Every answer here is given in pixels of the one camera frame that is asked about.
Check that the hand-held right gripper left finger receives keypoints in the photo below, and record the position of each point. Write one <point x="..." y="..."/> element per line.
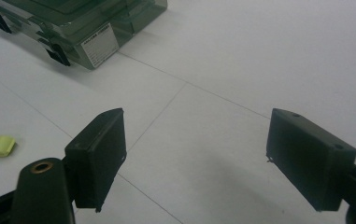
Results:
<point x="99" y="155"/>

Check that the green transparent organizer box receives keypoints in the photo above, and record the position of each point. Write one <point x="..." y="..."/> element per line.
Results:
<point x="73" y="28"/>

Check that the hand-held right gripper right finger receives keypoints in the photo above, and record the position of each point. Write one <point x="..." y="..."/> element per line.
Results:
<point x="309" y="155"/>

